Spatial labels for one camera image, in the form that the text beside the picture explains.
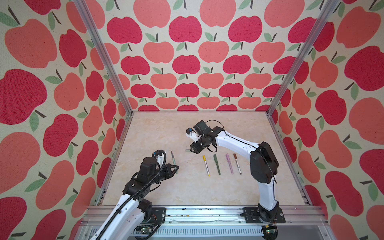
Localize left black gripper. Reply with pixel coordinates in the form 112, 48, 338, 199
148, 163, 179, 185

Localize light green pen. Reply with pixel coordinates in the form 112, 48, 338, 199
171, 151, 177, 166

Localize white yellow-tipped pen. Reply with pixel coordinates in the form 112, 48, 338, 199
203, 160, 211, 177

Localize dark green pen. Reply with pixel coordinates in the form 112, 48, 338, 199
214, 154, 221, 176

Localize pink pen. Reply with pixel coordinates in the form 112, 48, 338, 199
227, 161, 234, 175

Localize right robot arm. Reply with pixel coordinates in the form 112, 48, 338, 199
186, 127, 279, 223

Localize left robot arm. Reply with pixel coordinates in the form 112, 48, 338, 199
91, 150, 179, 240

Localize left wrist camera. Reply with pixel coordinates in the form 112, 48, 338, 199
152, 151, 167, 168

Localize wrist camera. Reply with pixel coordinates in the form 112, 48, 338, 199
186, 120, 212, 143
152, 151, 167, 168

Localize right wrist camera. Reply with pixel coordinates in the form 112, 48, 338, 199
186, 120, 212, 143

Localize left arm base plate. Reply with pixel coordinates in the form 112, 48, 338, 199
147, 207, 167, 225

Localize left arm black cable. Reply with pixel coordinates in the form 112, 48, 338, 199
94, 149, 167, 240

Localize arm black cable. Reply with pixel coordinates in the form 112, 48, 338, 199
94, 149, 167, 240
203, 119, 278, 211

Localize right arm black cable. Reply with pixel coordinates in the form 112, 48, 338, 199
203, 119, 278, 211

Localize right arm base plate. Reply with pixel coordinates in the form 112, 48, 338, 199
240, 206, 286, 224

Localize left aluminium corner post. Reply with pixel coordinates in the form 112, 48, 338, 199
73, 0, 134, 116

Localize aluminium corner post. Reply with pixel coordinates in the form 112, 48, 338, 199
73, 0, 134, 116
266, 0, 342, 116

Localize right aluminium corner post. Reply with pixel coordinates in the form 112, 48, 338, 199
266, 0, 342, 116

